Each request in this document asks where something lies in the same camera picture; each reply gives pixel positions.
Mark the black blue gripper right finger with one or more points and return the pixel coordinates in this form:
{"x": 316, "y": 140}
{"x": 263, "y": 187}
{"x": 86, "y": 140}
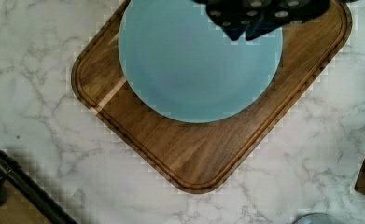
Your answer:
{"x": 279, "y": 13}

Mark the black blue gripper left finger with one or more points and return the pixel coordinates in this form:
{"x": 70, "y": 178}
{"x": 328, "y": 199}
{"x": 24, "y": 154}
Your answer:
{"x": 232, "y": 16}

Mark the light blue round plate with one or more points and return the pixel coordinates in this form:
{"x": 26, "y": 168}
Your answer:
{"x": 183, "y": 67}

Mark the wooden cutting board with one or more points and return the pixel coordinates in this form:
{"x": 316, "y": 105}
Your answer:
{"x": 198, "y": 158}

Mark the wooden drawer front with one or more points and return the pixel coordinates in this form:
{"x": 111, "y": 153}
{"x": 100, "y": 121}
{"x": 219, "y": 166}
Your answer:
{"x": 18, "y": 210}

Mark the black drawer handle bar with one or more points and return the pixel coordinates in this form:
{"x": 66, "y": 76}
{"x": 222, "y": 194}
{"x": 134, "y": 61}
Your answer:
{"x": 11, "y": 171}

